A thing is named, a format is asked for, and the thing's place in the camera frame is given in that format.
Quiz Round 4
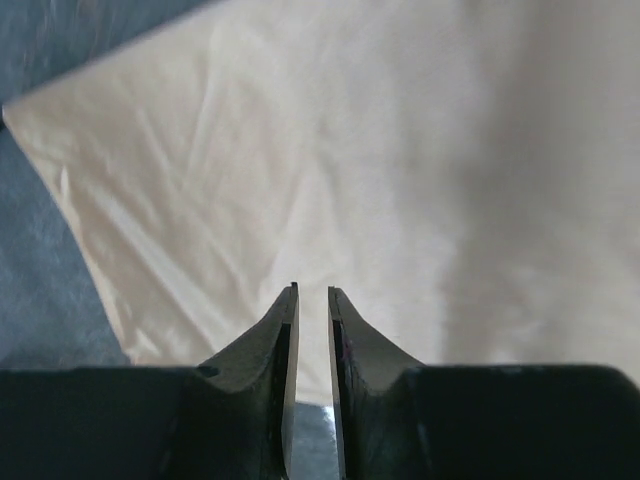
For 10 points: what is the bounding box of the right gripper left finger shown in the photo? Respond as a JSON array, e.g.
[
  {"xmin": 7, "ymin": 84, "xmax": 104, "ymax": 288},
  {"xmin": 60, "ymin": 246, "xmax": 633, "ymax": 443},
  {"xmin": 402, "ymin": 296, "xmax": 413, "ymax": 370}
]
[{"xmin": 1, "ymin": 285, "xmax": 299, "ymax": 479}]

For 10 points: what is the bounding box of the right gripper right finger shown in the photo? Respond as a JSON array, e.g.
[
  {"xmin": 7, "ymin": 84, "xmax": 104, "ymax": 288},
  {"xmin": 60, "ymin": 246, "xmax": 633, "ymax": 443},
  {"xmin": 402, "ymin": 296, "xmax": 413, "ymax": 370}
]
[{"xmin": 328, "ymin": 287, "xmax": 639, "ymax": 479}]

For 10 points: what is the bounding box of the peach satin napkin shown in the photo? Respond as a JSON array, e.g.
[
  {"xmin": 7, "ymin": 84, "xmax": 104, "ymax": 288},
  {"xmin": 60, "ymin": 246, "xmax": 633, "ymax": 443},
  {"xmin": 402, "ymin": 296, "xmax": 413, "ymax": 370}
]
[{"xmin": 4, "ymin": 1, "xmax": 639, "ymax": 404}]

